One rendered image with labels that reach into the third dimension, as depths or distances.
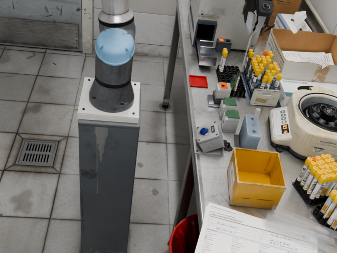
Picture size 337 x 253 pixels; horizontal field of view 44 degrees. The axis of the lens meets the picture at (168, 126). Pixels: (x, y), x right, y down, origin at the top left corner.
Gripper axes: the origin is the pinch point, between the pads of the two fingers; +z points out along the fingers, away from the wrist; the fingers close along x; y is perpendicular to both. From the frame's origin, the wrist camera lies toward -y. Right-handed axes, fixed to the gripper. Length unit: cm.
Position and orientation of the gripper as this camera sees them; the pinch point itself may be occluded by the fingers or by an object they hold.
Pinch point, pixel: (251, 33)
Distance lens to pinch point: 144.8
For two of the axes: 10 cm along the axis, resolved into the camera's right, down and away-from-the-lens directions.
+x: -9.9, -0.6, -1.1
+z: -1.2, 7.4, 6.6
